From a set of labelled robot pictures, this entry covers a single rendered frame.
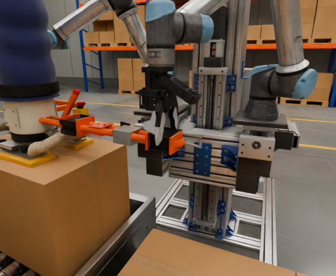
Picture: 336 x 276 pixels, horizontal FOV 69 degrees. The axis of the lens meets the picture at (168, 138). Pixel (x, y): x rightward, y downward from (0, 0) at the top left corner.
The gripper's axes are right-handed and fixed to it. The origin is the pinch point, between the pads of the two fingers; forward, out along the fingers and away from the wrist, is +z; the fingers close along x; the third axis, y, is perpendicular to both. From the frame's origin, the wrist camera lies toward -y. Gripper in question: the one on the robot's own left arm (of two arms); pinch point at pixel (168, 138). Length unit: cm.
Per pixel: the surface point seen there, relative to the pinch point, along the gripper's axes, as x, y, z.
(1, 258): 22, 63, 53
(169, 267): -5, 2, 54
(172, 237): -20, 8, 54
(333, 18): -729, -85, -112
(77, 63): -761, 846, 5
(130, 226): -12, 25, 48
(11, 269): 23, 54, 53
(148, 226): -27, 26, 59
